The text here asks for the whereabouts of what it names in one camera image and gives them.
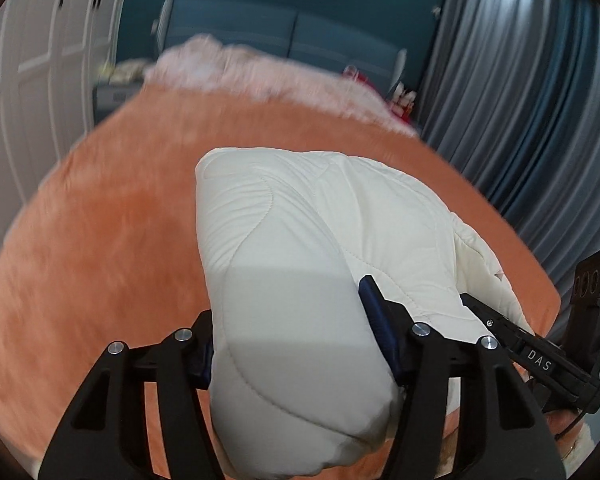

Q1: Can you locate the cream quilted padded coat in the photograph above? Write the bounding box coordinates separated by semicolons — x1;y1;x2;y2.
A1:
195;148;527;479

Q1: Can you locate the orange plush bedspread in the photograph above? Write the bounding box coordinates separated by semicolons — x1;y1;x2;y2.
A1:
0;79;559;460

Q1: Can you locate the grey blue curtain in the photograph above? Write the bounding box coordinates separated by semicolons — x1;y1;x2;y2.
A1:
418;0;600;297

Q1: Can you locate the red plush toy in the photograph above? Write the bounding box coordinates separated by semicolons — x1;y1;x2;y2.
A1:
341;65;417;122

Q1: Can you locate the nightstand with clutter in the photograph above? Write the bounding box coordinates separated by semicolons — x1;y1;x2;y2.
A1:
92;58;154;125

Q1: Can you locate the white wardrobe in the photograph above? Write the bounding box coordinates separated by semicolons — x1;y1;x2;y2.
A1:
0;0;123;250

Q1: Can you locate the pink fluffy blanket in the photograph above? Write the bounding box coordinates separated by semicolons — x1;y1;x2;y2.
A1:
145;34;417;138

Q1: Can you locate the blue upholstered headboard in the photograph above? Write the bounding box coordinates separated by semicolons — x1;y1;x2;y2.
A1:
151;0;407;96

